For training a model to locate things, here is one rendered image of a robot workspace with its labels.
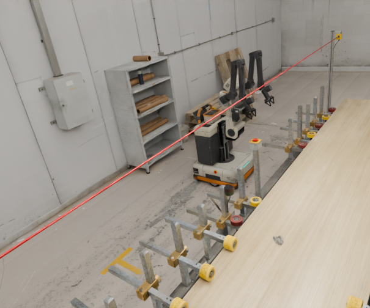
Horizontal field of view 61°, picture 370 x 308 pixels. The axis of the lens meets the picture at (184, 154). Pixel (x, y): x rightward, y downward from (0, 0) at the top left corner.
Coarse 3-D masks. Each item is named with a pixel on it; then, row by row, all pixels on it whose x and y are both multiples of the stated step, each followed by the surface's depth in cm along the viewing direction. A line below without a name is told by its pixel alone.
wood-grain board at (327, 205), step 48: (336, 144) 283; (288, 192) 228; (336, 192) 220; (240, 240) 191; (288, 240) 185; (336, 240) 180; (192, 288) 164; (240, 288) 160; (288, 288) 156; (336, 288) 152
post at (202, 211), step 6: (204, 204) 192; (198, 210) 193; (204, 210) 193; (204, 216) 194; (204, 222) 195; (204, 240) 202; (204, 246) 205; (210, 246) 206; (204, 252) 208; (210, 252) 207
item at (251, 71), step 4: (252, 52) 361; (260, 52) 354; (252, 56) 359; (252, 60) 363; (252, 64) 364; (252, 68) 367; (248, 72) 372; (252, 72) 369; (248, 76) 374; (252, 76) 372; (248, 80) 375; (252, 80) 375; (248, 84) 375; (248, 88) 378
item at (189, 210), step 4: (188, 208) 235; (192, 208) 234; (188, 212) 234; (192, 212) 231; (196, 212) 229; (208, 216) 223; (212, 216) 222; (216, 216) 221; (212, 220) 222; (216, 220) 219; (228, 220) 216; (228, 224) 214; (236, 228) 210
